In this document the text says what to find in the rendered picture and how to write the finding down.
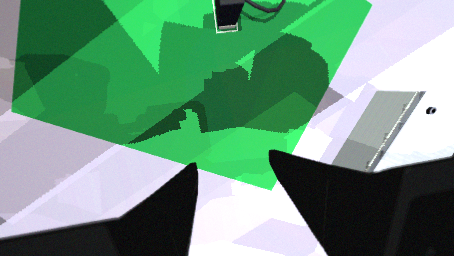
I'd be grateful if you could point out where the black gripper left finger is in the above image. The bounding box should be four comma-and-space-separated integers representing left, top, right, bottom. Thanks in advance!
0, 162, 199, 256

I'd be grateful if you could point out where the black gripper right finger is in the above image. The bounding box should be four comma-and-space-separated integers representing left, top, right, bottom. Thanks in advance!
268, 149, 454, 256

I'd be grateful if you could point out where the green circuit board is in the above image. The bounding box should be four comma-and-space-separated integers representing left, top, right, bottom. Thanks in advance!
11, 0, 372, 191

